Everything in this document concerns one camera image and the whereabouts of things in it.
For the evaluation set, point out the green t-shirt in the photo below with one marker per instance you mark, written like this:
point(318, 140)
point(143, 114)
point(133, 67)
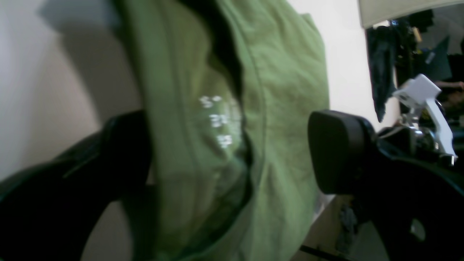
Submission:
point(228, 86)

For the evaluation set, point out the dark cloth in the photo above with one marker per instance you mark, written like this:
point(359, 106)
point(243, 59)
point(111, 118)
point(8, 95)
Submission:
point(381, 43)

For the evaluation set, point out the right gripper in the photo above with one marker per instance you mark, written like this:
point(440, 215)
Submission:
point(417, 143)

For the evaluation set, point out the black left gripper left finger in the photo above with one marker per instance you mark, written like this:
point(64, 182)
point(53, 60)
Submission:
point(48, 211)

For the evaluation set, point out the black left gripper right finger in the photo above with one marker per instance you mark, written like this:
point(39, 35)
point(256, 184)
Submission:
point(416, 206)

